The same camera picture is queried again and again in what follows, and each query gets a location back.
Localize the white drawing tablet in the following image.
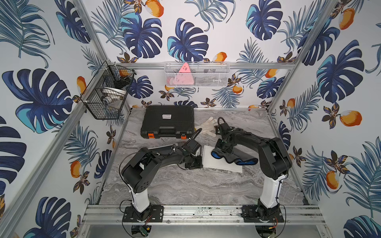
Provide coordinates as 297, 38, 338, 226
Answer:
149, 143, 178, 153
202, 145, 243, 173

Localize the grey blue wiping cloth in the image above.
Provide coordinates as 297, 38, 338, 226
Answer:
211, 148, 259, 166

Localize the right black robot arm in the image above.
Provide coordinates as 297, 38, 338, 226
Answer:
211, 117, 292, 224

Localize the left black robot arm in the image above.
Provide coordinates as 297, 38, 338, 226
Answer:
119, 129, 202, 222

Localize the white knit work glove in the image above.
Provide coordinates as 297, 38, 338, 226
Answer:
195, 117, 217, 137

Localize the black plastic tool case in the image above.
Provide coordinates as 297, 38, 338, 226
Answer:
140, 105, 194, 139

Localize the pink triangular paper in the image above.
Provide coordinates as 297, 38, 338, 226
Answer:
173, 62, 194, 86

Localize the silver object in basket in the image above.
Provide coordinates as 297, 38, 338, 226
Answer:
101, 87, 127, 106

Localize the clear mesh wall shelf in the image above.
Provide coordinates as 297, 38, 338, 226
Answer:
164, 62, 230, 88

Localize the black wire basket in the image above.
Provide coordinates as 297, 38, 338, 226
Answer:
80, 61, 137, 120

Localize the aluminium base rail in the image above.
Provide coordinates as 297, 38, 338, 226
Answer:
82, 205, 325, 226

